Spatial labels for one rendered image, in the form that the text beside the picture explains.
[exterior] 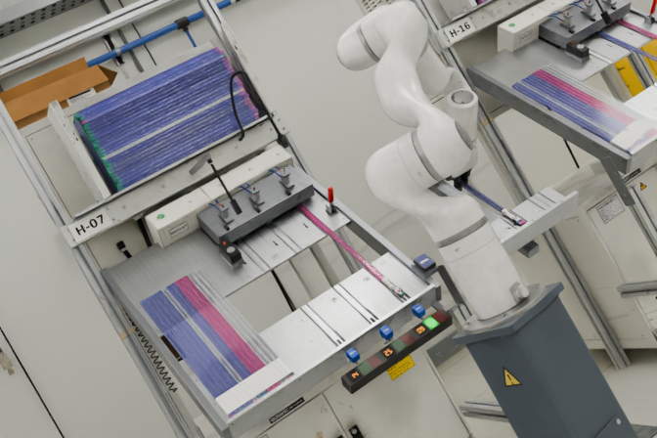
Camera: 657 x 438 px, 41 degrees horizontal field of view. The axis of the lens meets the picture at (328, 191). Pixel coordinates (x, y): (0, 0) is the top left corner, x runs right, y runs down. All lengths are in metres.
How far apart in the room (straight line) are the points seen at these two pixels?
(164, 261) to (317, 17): 2.32
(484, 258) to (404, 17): 0.59
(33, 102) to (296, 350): 1.28
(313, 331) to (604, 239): 1.19
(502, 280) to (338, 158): 2.74
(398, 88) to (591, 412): 0.78
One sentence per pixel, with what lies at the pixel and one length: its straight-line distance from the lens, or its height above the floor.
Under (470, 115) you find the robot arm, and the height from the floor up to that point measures 1.08.
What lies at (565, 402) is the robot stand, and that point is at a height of 0.51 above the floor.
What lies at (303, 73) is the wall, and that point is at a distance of 4.53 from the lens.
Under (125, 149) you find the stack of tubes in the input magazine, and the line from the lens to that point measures 2.67.
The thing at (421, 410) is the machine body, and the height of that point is 0.37.
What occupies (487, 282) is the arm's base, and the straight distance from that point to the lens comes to 1.80.
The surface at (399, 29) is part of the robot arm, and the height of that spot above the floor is 1.33.
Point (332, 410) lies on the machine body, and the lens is 2.61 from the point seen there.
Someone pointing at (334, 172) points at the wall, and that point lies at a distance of 4.45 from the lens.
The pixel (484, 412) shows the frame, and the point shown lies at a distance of 2.64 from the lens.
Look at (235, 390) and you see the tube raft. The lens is 2.25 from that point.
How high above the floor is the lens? 1.13
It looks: 1 degrees down
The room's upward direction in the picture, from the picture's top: 30 degrees counter-clockwise
